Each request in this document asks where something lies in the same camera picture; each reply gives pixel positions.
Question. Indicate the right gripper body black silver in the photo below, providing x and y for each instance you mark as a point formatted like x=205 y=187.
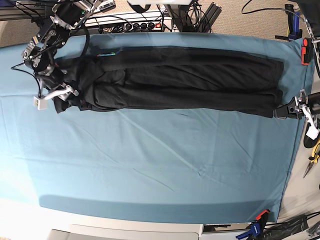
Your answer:
x=56 y=82

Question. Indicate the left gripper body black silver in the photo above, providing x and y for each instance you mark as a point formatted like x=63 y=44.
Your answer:
x=308 y=106

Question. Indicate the black T-shirt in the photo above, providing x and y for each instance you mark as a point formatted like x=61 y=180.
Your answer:
x=161 y=78

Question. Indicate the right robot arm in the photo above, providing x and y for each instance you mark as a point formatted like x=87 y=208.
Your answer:
x=69 y=16

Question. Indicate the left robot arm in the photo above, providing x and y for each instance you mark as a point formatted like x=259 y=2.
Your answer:
x=311 y=11

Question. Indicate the black computer mouse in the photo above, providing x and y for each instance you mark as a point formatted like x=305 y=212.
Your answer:
x=308 y=142

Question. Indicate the orange black clamp top right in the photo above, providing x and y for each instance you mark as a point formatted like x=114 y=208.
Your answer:
x=307 y=51

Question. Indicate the blue bar clamp top right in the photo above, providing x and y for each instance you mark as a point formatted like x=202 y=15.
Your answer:
x=293 y=32

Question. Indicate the orange blue clamp bottom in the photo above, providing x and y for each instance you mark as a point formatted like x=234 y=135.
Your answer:
x=256 y=228

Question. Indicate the blue table cloth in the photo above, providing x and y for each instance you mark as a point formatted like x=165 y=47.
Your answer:
x=192 y=166

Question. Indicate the black aluminium extrusion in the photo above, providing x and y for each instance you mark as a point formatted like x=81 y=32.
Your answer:
x=209 y=17

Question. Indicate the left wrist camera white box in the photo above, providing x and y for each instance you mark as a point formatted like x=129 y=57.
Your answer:
x=312 y=132

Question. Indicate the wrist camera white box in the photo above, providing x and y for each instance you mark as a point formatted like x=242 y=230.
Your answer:
x=312 y=132
x=40 y=103

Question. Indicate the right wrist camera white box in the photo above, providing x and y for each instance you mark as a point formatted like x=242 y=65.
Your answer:
x=40 y=103

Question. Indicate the yellow handled pliers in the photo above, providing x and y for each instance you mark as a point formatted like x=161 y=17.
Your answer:
x=313 y=159

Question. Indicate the black power strip red switch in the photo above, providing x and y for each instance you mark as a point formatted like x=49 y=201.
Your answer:
x=126 y=27

